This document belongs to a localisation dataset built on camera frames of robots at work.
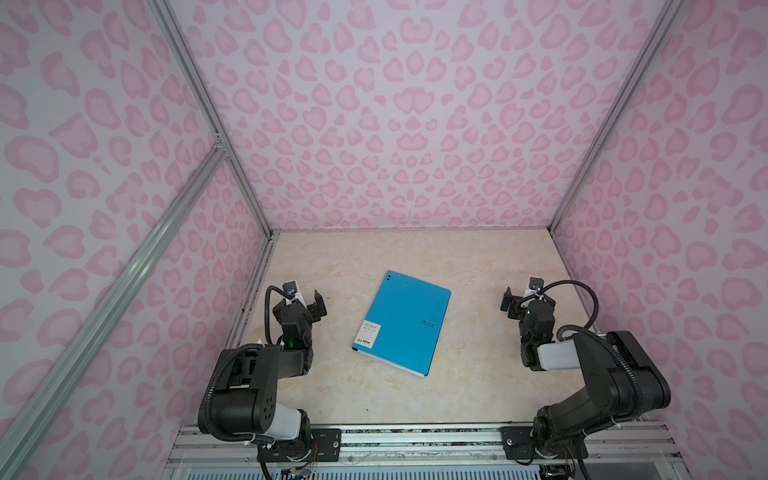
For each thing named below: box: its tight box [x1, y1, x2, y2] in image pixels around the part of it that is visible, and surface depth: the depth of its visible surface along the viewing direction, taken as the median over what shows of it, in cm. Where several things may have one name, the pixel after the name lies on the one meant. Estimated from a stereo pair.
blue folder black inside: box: [352, 270, 452, 378], surface depth 95 cm
